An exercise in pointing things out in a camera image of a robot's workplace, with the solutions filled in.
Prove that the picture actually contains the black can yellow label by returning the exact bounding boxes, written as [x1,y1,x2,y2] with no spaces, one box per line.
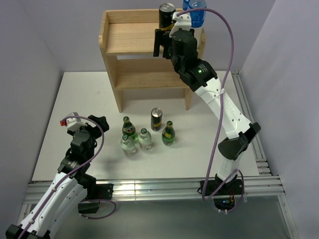
[159,2,176,30]

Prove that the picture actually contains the green bottle yellow label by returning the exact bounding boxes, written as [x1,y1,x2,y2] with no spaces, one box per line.
[161,120,175,145]

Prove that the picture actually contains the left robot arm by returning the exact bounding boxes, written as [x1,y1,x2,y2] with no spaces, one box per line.
[5,112,110,239]

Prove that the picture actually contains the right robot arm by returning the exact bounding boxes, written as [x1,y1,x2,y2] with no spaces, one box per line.
[153,29,261,194]

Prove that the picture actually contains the wooden two-tier shelf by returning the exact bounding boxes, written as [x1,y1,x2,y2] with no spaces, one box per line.
[99,9,193,112]

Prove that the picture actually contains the green bottle red label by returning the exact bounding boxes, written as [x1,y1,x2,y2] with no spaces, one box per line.
[122,116,137,140]

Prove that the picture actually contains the front clear water bottle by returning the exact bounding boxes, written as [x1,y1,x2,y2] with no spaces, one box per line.
[188,0,207,28]

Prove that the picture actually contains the clear water bottle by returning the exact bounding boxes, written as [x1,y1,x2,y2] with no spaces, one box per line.
[182,0,190,10]
[188,0,207,28]

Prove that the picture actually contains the clear soda bottle left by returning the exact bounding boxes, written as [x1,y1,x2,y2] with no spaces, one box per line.
[121,134,137,156]

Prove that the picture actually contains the clear soda bottle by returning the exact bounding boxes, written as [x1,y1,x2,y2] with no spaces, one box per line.
[121,134,137,156]
[138,128,152,150]

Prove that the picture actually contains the rear clear water bottle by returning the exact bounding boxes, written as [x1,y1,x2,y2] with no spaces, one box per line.
[182,0,190,10]

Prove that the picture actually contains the clear soda bottle right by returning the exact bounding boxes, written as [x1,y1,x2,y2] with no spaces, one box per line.
[138,128,152,150]

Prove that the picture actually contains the black can on table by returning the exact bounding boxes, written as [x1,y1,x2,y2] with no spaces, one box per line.
[151,108,162,131]

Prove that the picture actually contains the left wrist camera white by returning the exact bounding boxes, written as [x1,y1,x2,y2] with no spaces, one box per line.
[60,112,86,132]

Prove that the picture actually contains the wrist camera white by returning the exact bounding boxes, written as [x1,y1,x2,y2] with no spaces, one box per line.
[60,112,86,132]
[169,12,191,38]

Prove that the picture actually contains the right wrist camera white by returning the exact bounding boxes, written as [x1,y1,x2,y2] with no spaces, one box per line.
[169,12,191,38]

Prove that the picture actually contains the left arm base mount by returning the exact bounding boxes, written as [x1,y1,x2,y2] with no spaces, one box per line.
[78,183,114,215]

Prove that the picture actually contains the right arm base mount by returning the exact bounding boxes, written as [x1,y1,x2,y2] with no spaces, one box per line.
[205,177,244,211]

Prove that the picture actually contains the aluminium frame rails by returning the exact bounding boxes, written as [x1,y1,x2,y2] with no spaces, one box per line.
[18,70,300,239]

